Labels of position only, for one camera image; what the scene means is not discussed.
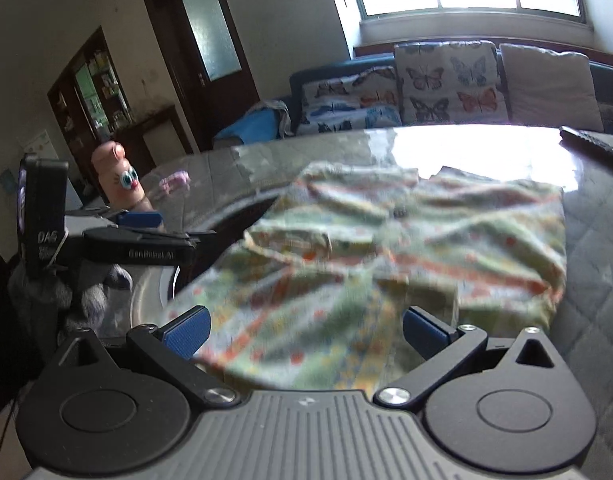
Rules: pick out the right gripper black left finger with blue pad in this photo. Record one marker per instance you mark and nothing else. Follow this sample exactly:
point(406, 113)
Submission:
point(166, 353)

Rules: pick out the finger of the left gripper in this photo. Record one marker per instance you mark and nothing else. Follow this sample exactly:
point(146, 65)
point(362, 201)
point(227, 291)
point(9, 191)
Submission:
point(143, 247)
point(134, 219)

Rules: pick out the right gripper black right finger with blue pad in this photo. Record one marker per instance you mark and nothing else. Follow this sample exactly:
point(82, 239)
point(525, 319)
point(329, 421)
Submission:
point(447, 353)

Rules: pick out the floral patterned children's garment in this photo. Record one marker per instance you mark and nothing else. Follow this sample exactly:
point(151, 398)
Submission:
point(313, 295)

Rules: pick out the pink googly-eyed toy figure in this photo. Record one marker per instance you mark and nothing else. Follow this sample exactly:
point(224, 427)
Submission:
point(118, 178)

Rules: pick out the small pink object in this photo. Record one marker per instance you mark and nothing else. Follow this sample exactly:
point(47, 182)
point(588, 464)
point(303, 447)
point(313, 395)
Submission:
point(179, 179)

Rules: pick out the dark wooden shelf cabinet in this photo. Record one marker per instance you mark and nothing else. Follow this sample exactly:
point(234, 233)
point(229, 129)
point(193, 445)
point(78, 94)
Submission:
point(90, 107)

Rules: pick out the blue cloth on sofa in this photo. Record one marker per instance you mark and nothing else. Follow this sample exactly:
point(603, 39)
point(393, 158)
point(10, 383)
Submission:
point(265, 121)

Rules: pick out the dark wooden door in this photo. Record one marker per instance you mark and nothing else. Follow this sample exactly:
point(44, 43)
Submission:
point(201, 49)

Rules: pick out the butterfly cushion lying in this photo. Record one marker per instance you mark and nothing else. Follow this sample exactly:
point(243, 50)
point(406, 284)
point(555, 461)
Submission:
point(366, 100)

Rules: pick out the black remote control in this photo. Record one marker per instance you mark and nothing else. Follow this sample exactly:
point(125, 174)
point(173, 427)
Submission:
point(587, 145)

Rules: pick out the butterfly cushion upright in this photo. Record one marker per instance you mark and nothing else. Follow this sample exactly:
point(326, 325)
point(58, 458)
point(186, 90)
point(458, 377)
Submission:
point(450, 82)

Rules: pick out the plain white cushion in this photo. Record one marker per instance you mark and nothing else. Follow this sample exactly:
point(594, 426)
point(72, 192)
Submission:
point(550, 89)

